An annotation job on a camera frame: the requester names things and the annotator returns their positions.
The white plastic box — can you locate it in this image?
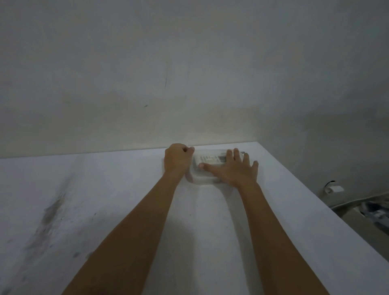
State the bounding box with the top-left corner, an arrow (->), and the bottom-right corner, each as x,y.
186,146 -> 228,185

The white remote control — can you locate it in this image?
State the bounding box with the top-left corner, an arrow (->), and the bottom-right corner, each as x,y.
193,151 -> 245,167

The person's left hand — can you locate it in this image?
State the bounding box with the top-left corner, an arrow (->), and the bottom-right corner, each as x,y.
164,143 -> 195,177

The person's right forearm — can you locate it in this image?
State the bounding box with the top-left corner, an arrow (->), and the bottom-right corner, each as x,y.
236,180 -> 331,295

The person's right hand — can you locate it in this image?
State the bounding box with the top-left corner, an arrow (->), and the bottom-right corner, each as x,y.
198,148 -> 259,189

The person's left forearm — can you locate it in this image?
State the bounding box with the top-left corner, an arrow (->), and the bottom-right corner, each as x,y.
62,172 -> 185,295

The blue and white bag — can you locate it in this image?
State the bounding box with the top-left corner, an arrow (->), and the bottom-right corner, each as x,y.
361,199 -> 389,235

